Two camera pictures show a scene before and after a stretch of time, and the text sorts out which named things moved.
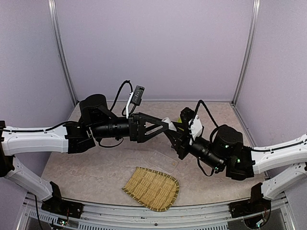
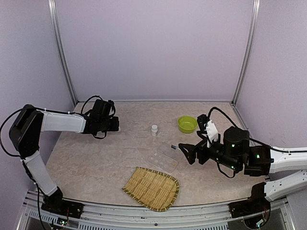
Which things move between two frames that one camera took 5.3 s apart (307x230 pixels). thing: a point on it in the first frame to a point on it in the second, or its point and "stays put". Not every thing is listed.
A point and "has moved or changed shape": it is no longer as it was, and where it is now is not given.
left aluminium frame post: (60, 51) stays put
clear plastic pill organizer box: (163, 161) has moved or changed shape
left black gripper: (140, 135) to (115, 127)
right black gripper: (180, 136) to (201, 149)
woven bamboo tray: (156, 190) stays put
